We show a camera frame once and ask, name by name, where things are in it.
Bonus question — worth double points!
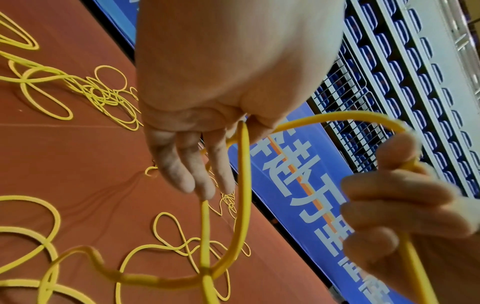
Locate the person's right hand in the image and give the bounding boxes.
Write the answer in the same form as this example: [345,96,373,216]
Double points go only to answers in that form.
[339,130,480,304]

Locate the rows of blue seats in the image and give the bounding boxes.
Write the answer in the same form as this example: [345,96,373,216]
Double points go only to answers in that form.
[309,0,480,198]

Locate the blue banner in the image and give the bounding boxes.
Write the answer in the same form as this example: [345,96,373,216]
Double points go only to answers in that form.
[93,0,416,304]

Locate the person's left hand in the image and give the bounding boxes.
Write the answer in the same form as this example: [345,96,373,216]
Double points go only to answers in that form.
[135,0,347,201]

